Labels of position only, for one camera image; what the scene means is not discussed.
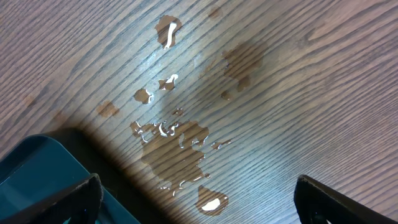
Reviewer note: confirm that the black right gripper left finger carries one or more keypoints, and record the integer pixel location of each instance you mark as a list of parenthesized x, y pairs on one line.
[(78, 203)]

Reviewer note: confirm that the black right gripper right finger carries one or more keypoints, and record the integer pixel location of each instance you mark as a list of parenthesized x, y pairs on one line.
[(318, 203)]

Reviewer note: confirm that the black rectangular tray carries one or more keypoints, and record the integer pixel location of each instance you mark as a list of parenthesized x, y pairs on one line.
[(40, 166)]

